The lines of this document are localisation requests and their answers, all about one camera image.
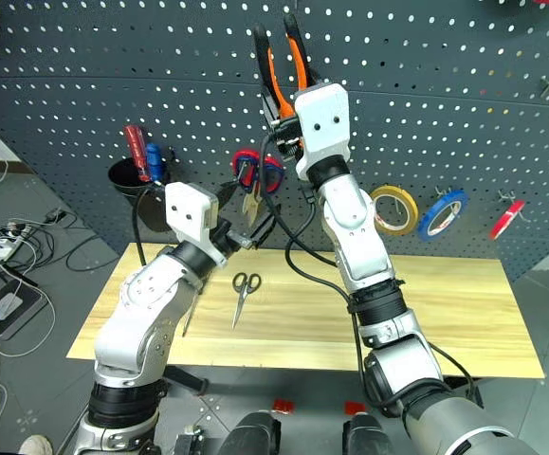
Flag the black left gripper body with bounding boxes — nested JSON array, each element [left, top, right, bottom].
[[209, 217, 257, 253]]

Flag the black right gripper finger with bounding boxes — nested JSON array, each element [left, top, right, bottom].
[[283, 12, 323, 91], [252, 23, 284, 109]]

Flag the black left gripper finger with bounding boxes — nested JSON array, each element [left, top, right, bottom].
[[248, 211, 277, 249], [215, 181, 242, 210]]

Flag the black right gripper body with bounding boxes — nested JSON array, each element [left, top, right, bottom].
[[261, 94, 306, 158]]

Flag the orange handled pliers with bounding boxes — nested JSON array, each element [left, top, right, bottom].
[[265, 35, 311, 122]]

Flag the dark grey perforated pegboard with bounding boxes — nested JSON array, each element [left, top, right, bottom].
[[0, 0, 549, 282]]

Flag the yellow tape roll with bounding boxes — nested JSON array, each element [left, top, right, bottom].
[[369, 185, 419, 237]]

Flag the blue tape roll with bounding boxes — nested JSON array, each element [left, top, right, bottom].
[[416, 189, 471, 243]]

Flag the thin metal tool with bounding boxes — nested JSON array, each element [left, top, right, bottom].
[[181, 302, 195, 338]]

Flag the black cup holder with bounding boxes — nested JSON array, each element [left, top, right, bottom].
[[107, 157, 159, 208]]

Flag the black table leg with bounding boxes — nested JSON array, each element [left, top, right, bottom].
[[161, 364, 210, 397]]

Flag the dark rounded shape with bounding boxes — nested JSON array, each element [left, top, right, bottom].
[[217, 410, 284, 455], [341, 411, 394, 455]]

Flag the white power strip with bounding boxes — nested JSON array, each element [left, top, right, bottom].
[[0, 222, 34, 261]]

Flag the black flat box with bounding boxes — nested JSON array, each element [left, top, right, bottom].
[[0, 278, 48, 341]]

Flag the white shoe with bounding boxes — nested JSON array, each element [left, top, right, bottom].
[[18, 434, 53, 455]]

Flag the red blue handled pliers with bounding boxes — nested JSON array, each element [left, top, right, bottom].
[[230, 149, 285, 228]]

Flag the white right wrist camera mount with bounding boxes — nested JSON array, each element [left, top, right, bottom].
[[292, 82, 354, 182]]

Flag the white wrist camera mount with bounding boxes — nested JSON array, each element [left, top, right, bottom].
[[292, 82, 354, 182], [163, 181, 231, 272]]

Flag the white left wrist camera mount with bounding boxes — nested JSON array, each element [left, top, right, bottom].
[[163, 181, 231, 272]]

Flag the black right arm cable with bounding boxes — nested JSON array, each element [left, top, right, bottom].
[[256, 135, 368, 409]]

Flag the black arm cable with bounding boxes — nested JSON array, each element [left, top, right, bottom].
[[130, 185, 172, 267], [256, 135, 368, 409]]

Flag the black handled scissors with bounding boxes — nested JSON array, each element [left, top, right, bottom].
[[230, 271, 263, 331]]

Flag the blue handled screwdriver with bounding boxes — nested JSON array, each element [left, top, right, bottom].
[[144, 141, 169, 187]]

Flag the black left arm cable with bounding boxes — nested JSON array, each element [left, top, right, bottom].
[[130, 185, 172, 267]]

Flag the red handled screwdriver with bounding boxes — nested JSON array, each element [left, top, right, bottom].
[[122, 124, 155, 184]]

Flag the black floor cable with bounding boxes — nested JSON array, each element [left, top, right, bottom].
[[64, 226, 119, 273]]

